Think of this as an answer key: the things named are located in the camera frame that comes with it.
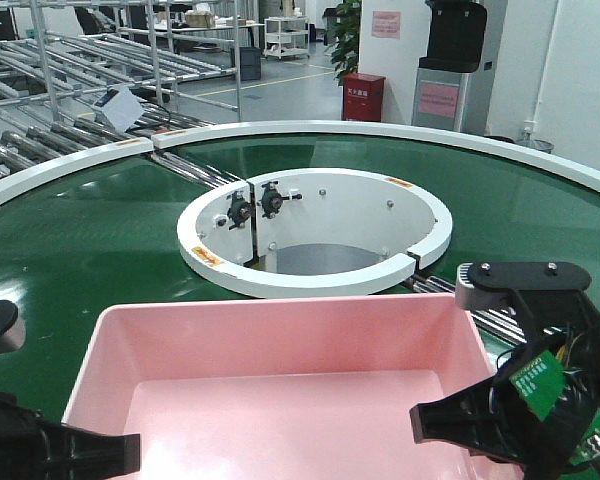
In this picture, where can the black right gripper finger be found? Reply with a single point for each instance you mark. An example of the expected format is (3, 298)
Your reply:
(469, 418)

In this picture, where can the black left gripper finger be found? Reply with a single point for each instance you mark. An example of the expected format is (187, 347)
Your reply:
(89, 455)

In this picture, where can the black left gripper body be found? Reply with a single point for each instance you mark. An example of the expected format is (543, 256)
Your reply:
(31, 446)

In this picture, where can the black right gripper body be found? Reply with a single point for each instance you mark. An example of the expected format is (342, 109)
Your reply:
(549, 390)

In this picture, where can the pink plastic bin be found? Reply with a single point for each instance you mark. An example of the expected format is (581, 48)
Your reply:
(317, 388)

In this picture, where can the steel transfer rollers right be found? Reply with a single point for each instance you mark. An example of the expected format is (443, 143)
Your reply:
(500, 323)

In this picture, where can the green circular conveyor belt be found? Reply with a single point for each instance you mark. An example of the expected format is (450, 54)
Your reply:
(106, 235)

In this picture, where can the white outer conveyor rim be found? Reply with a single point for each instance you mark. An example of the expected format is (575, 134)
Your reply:
(24, 181)

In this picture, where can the grey water dispenser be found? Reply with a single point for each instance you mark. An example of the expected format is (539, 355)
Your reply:
(453, 55)

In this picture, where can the red fire extinguisher cabinet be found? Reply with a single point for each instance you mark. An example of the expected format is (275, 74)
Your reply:
(362, 97)

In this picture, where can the white control box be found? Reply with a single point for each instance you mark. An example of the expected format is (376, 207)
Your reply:
(119, 108)

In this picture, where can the steel roller conveyor rack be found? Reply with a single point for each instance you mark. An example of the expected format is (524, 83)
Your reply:
(48, 82)

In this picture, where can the green potted plant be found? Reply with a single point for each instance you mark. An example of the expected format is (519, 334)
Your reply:
(344, 26)

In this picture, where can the white utility cart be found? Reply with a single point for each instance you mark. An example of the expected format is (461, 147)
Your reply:
(286, 37)

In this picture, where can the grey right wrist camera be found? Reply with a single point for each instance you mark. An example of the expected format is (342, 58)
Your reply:
(488, 285)

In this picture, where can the wire mesh waste basket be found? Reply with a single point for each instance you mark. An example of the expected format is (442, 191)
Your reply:
(543, 146)

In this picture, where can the pink wall notice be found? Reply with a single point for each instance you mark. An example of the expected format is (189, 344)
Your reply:
(386, 24)

